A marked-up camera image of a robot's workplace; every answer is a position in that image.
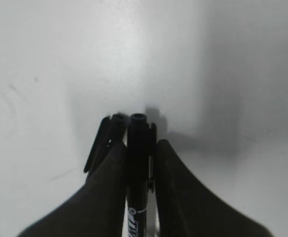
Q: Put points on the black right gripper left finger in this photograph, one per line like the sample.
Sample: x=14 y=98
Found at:
x=95 y=210

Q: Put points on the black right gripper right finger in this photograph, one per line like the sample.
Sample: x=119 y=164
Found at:
x=187 y=208

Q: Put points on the black marker pen blue label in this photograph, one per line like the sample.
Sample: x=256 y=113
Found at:
x=141 y=149

